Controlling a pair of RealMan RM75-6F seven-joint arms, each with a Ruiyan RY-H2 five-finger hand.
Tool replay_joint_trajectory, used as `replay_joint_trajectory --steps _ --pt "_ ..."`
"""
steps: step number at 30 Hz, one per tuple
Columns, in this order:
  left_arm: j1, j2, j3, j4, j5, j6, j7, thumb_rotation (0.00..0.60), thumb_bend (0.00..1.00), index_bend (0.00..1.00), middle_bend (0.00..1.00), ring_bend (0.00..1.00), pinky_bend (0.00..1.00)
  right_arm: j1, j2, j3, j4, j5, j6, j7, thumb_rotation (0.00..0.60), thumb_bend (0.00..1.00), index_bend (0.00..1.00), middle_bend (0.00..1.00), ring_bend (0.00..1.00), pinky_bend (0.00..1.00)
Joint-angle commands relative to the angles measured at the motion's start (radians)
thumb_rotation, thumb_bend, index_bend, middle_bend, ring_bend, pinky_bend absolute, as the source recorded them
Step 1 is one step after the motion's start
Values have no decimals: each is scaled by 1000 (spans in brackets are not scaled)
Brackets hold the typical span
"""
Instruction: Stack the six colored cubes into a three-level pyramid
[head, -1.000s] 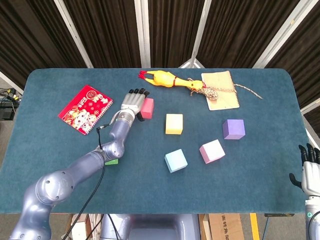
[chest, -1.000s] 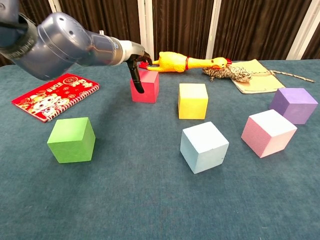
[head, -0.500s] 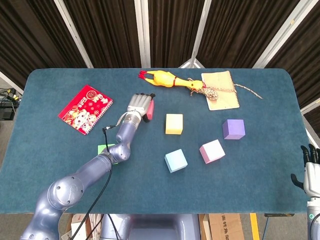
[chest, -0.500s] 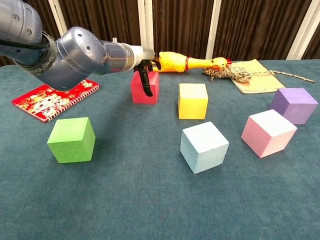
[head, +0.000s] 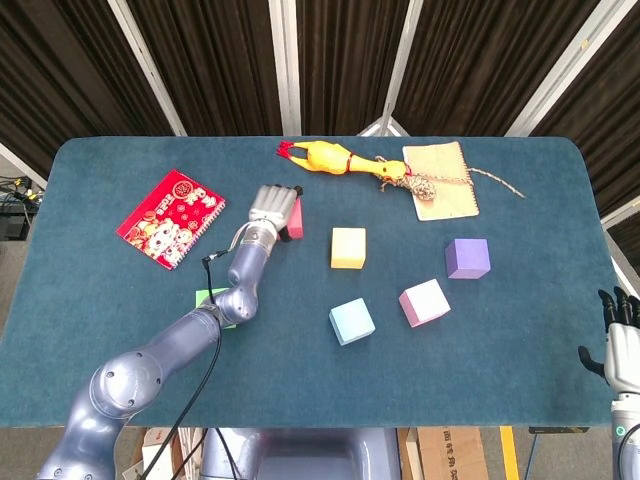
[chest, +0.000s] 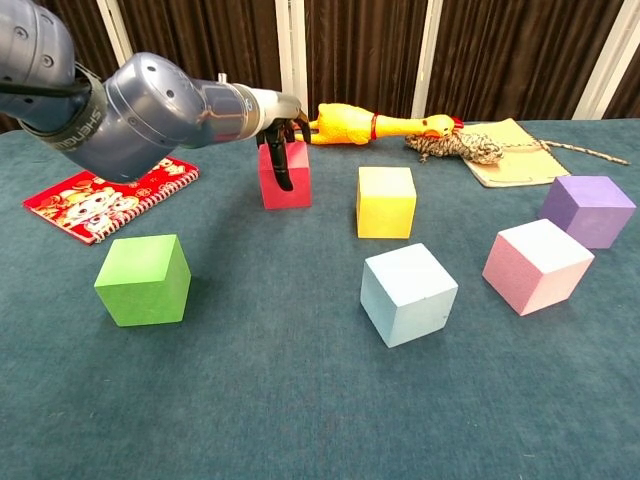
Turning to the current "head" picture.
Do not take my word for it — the brown cardboard box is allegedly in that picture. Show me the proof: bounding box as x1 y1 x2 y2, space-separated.
417 427 489 480

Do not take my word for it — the yellow foam cube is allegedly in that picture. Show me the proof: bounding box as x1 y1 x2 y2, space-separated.
329 227 367 271

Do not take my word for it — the red foam cube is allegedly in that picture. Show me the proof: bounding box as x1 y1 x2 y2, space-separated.
285 197 306 239

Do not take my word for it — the green foam cube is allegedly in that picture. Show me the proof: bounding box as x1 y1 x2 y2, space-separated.
195 287 237 331

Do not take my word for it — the red spiral notebook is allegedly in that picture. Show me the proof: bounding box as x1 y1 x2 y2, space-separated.
115 169 227 271

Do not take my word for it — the grey robot torso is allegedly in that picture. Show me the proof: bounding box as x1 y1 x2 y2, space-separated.
199 427 401 480

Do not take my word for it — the white carton box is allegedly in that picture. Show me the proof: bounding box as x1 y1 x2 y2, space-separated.
141 428 176 480

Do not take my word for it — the pink foam cube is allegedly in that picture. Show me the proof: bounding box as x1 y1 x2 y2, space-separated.
398 278 452 329

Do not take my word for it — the white metal frame post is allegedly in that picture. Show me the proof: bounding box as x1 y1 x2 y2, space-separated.
0 142 49 189
599 199 640 231
268 0 303 137
357 0 426 137
504 0 629 137
107 0 189 137

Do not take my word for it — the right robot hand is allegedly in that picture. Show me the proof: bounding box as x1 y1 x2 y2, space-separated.
578 286 640 399

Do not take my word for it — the purple foam cube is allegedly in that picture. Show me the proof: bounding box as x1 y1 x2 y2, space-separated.
444 238 492 280

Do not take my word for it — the teal felt table cover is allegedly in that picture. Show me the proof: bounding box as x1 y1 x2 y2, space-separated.
0 135 632 430

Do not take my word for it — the beige cloth notebook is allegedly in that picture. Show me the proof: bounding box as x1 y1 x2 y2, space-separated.
402 141 480 222

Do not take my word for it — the dark brown curtain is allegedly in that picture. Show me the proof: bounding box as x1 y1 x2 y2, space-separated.
0 0 640 241

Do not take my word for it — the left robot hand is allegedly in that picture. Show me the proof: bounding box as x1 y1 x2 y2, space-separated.
247 183 305 244

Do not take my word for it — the braided rope toy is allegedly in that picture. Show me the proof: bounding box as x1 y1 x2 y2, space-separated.
377 155 527 202

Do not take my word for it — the yellow rubber chicken toy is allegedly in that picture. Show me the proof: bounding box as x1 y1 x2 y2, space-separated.
277 140 410 182

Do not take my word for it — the black equipment box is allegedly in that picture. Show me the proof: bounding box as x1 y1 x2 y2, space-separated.
0 212 31 241

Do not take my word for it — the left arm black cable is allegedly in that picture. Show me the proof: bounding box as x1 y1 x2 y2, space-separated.
134 222 251 480

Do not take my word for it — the light blue foam cube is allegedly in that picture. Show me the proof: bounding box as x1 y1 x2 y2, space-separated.
328 297 376 347

